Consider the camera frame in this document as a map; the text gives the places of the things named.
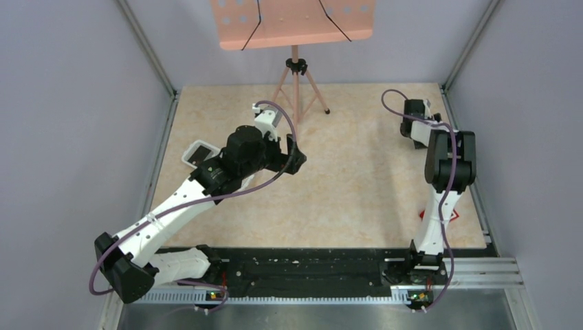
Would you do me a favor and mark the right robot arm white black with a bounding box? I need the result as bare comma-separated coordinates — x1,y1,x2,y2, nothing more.
399,99,476,271

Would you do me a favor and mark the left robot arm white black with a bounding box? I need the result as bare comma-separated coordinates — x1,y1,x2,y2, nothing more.
89,125,307,303

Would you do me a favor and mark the black card in basket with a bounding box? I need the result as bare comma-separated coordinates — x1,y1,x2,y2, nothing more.
188,145,212,166

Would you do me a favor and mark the white plastic basket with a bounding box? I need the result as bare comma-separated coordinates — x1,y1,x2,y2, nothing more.
181,140,221,168

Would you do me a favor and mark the red plastic basket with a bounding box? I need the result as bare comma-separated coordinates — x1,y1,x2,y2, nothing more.
419,209,459,224

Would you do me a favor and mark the pink music stand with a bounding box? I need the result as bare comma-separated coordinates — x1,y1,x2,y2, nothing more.
210,0,376,125

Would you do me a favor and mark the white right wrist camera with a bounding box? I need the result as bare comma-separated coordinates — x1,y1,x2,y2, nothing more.
423,99,433,120

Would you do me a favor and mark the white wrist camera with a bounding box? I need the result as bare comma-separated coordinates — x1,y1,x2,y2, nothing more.
252,103,283,142
423,99,433,120

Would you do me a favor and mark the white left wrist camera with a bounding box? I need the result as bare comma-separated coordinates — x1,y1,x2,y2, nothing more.
252,103,283,142

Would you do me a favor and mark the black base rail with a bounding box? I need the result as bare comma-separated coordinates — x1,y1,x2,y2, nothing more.
155,246,450,302

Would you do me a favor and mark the aluminium frame rail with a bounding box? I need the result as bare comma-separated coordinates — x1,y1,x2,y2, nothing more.
136,258,524,307

